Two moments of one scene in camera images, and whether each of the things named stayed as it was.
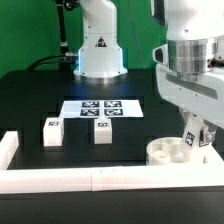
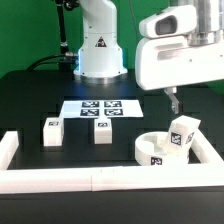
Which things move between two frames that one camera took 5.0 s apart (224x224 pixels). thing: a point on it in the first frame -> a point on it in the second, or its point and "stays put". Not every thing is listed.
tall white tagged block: x=191 y=136 -> x=180 y=134
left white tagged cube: x=53 y=132 stays put
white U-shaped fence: x=206 y=169 stays put
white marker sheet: x=94 y=108 stays put
